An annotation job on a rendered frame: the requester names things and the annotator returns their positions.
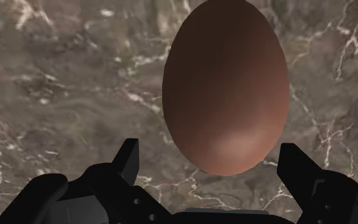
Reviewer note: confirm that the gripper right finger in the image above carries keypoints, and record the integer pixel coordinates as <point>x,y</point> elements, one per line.
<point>327,198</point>

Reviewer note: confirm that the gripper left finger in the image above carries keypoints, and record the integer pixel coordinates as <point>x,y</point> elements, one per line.
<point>110,192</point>

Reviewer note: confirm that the brown egg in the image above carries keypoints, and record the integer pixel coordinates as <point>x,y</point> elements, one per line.
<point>225,90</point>

